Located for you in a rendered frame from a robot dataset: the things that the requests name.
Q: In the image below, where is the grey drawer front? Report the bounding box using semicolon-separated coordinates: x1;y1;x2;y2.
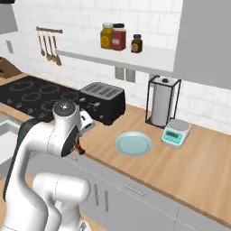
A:
101;168;182;218
176;203;231;231

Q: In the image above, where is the open white drawer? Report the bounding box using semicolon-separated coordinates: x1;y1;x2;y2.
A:
0;113;24;166

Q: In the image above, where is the silver cupboard door handle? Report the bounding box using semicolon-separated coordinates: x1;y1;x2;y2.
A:
93;182;100;208
103;189;109;213

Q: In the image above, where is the black toaster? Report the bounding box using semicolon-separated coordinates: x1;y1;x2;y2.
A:
79;81;127;126

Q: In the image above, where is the grey range hood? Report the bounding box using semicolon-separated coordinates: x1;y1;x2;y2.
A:
0;0;19;36

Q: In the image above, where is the black hob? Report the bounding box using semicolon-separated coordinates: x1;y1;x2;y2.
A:
0;75;88;123

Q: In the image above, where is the black wire towel stand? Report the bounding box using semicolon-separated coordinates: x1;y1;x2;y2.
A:
144;74;182;130

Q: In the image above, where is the red-brown meat piece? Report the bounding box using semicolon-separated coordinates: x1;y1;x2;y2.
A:
75;139;87;155

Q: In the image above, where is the red jar black lid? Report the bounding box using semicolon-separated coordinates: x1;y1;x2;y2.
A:
111;23;127;51

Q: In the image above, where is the light blue plate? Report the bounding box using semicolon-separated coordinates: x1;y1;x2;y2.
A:
115;131;153;157

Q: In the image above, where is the white paper towel roll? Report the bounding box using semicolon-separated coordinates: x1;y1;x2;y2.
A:
151;77;176;127

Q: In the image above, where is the small brown jar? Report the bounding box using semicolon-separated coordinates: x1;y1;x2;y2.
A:
130;33;143;54

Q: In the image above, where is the white wall shelf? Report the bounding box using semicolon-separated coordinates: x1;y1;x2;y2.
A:
55;38;177;79

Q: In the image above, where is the hanging wooden spoon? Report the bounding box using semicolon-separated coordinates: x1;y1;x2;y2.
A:
51;32;63;68
47;32;59;64
42;31;53;62
37;29;46;58

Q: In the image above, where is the wooden utensil rail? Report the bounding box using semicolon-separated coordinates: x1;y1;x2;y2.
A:
35;25;64;35

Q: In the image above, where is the grey wall cupboard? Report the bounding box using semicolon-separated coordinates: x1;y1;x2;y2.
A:
172;0;231;91

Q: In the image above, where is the yellow jar black lid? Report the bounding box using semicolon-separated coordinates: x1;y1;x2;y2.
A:
99;22;115;51

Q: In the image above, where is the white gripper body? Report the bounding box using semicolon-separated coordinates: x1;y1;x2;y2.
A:
79;109;97;134

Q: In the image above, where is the grey cupboard door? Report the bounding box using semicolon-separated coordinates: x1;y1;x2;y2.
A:
101;180;179;231
79;175;104;225

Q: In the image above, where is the grey wall socket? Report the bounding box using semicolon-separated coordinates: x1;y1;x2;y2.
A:
5;39;15;55
114;66;125;81
125;68;136;83

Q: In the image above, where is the white teal kitchen scale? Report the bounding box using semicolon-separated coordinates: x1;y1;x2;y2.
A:
161;118;192;149

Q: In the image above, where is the brown wooden knife block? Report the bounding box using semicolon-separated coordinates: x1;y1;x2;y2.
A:
0;56;23;80

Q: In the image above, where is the silver drawer handle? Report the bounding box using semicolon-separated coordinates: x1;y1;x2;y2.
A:
123;183;146;198

